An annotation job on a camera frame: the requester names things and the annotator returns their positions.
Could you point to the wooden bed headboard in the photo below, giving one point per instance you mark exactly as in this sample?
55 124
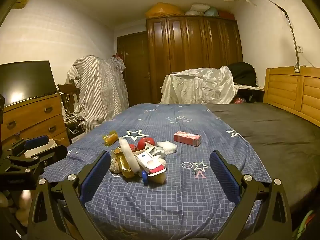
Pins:
285 87

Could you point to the long thin pole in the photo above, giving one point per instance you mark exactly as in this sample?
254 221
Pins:
287 15

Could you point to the black flat monitor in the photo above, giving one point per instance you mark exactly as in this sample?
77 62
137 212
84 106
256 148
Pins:
25 80

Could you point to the white storage bag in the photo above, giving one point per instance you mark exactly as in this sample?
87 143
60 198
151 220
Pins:
196 8

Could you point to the long red carton box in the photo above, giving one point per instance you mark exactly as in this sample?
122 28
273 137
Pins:
186 138

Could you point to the white plastic bin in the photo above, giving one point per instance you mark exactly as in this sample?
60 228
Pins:
37 152

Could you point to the small blue cap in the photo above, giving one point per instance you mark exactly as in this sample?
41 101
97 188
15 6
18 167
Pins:
144 177

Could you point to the small red box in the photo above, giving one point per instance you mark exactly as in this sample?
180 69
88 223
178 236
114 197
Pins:
131 147

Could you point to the white cardboard box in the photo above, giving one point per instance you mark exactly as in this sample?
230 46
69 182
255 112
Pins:
76 139

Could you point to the wall socket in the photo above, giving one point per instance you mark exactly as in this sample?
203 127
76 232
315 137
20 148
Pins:
300 48

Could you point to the dark wooden chair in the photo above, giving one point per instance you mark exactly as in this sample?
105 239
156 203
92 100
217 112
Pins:
68 88

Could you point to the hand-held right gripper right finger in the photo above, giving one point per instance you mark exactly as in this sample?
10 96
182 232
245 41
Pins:
223 177

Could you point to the black clothing pile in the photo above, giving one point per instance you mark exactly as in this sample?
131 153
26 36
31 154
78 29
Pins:
242 73

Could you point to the light blue storage bag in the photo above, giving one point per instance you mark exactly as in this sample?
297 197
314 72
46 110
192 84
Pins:
212 11

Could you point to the yellow sponge block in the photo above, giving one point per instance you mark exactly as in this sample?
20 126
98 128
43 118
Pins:
157 178

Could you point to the blue checked star bedsheet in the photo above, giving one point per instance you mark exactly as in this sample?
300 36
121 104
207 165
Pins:
175 205

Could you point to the red flat case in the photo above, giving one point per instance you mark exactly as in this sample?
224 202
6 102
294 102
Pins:
226 15

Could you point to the white translucent plastic wrapper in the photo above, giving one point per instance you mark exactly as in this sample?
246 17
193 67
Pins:
127 152

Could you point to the dark grey blanket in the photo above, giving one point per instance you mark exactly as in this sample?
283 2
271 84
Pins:
275 135

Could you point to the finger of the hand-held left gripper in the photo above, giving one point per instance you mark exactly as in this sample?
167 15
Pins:
37 140
50 158

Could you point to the brown wooden wardrobe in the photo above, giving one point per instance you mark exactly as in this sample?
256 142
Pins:
190 45

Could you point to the yellow crinkled snack wrapper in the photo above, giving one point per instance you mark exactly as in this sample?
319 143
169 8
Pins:
110 138

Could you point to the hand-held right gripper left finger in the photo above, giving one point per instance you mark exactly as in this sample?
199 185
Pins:
96 177

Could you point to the person's left hand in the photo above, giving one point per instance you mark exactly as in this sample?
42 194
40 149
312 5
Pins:
23 200

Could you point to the red hanging ornament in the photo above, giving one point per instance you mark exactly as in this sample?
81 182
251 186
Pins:
117 55

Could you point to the trash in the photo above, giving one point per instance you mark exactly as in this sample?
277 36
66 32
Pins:
145 158

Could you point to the wooden chest of drawers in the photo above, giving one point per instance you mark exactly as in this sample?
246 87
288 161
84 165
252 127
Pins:
27 116

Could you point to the dark wooden door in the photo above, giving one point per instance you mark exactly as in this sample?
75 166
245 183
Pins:
135 62

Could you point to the red ball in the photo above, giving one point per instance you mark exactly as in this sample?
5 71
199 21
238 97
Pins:
145 143

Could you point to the clear crumpled plastic bag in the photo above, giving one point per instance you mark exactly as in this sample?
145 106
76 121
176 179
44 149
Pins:
166 147

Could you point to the orange storage bag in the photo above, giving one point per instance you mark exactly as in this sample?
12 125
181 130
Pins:
165 10

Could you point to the golden brown snack wrapper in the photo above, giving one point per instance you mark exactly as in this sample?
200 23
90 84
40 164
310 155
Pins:
124 166

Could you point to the beige tissue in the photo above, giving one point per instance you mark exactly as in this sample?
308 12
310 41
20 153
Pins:
115 166

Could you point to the green patterned bag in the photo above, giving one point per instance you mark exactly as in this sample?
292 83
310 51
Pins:
306 223

